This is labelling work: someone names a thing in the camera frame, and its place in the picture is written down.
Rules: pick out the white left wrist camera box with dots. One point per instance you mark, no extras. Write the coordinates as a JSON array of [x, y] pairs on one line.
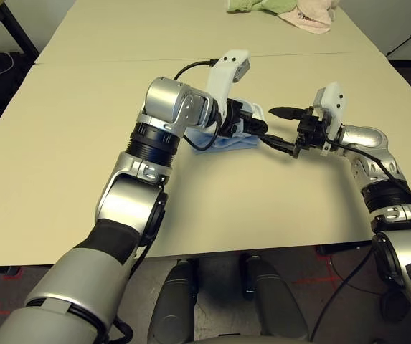
[[223, 71]]

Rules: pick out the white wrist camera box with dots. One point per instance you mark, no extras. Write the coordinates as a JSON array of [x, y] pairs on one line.
[[223, 71], [332, 104]]

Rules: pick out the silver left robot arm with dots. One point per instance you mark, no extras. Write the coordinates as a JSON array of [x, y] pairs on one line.
[[137, 200]]

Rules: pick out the green terry towel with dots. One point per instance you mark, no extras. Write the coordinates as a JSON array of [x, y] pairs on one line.
[[262, 4]]

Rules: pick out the grey robot leg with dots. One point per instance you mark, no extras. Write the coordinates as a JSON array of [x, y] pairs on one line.
[[277, 304], [173, 308]]

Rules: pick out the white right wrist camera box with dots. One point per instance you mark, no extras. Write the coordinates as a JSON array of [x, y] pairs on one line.
[[332, 104]]

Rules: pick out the light blue terry towel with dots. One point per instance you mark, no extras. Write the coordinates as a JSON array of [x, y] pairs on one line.
[[234, 145]]

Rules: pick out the black table foot bar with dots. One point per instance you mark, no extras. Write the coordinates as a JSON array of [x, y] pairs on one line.
[[345, 247]]

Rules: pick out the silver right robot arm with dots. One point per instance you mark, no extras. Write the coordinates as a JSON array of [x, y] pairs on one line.
[[381, 161]]

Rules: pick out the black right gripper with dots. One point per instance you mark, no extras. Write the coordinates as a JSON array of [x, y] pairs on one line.
[[311, 132]]

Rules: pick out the pink terry towel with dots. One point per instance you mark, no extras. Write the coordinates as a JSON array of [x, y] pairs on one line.
[[312, 19]]

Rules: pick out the wooden side table black frame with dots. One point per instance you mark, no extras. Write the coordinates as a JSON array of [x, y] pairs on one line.
[[11, 21]]

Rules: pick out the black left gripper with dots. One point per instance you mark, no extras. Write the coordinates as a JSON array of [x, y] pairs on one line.
[[235, 118]]

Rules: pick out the grey left robot leg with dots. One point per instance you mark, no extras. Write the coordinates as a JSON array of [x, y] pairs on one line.
[[173, 308]]

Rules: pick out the red floor tape cross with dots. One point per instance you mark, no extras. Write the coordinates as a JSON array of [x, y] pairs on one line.
[[316, 278]]

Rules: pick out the grey right robot leg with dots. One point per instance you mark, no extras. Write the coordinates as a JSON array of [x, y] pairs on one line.
[[277, 304]]

